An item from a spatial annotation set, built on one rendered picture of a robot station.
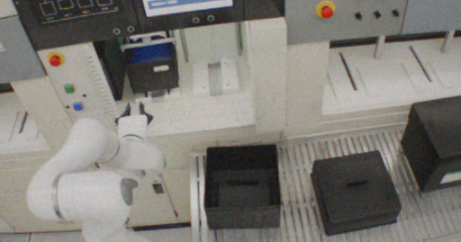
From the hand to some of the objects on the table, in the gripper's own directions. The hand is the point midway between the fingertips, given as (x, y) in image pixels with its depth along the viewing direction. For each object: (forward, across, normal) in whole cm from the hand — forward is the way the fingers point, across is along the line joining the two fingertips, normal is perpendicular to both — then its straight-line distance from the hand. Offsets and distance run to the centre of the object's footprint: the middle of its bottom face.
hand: (134, 108), depth 145 cm
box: (-11, -121, +43) cm, 128 cm away
